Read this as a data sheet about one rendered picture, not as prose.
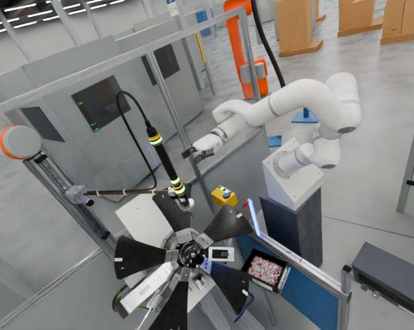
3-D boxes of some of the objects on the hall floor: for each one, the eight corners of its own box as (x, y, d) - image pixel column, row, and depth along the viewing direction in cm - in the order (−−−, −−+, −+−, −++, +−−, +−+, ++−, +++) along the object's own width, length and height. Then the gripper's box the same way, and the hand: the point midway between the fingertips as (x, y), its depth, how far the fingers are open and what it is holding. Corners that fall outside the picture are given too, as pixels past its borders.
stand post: (221, 336, 186) (182, 277, 136) (229, 327, 190) (193, 266, 140) (225, 341, 183) (186, 283, 133) (233, 332, 186) (198, 271, 136)
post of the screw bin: (270, 325, 182) (252, 270, 138) (272, 321, 185) (255, 266, 141) (274, 327, 180) (257, 272, 136) (276, 323, 183) (259, 268, 139)
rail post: (335, 351, 159) (338, 298, 116) (339, 347, 161) (342, 292, 118) (341, 357, 156) (346, 304, 113) (345, 352, 158) (350, 298, 115)
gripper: (203, 127, 108) (174, 146, 101) (228, 133, 95) (196, 157, 88) (208, 140, 112) (180, 160, 105) (233, 148, 99) (203, 172, 93)
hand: (189, 157), depth 97 cm, fingers open, 8 cm apart
